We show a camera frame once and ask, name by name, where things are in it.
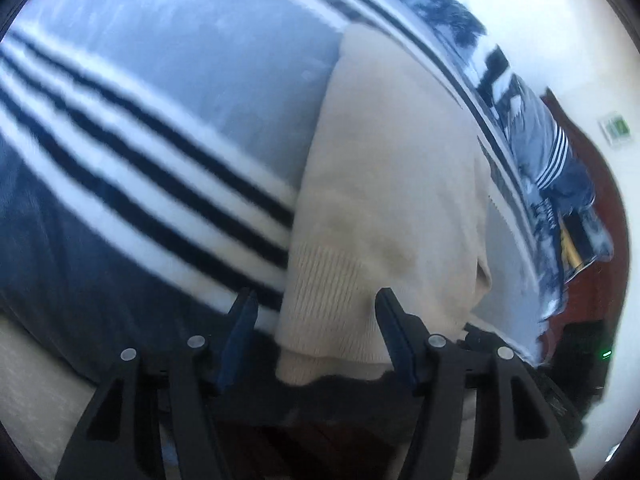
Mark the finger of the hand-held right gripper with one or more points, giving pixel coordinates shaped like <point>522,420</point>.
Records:
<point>477,336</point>

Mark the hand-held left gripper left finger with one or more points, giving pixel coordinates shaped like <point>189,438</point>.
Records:
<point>237,340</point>

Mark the cream knit sweater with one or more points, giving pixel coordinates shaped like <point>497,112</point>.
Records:
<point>390,185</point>

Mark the blue floral folded quilt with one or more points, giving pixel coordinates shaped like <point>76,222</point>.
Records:
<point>425,0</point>

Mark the white wall thermostat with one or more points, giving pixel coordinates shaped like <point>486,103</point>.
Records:
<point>616,129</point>

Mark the dark wooden headboard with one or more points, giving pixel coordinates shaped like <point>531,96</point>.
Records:
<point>600,200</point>

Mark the navy white striped pillow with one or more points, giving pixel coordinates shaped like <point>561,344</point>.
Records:
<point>495,75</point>

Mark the dark blue cloth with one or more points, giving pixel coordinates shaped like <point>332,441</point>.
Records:
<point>572,187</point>

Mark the grey garment with white stripes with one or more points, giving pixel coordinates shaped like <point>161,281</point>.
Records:
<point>540,135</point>

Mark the blue striped bed sheet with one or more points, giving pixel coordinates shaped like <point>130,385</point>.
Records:
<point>150,135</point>

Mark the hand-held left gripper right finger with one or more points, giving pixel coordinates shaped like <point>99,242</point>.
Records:
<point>397,340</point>

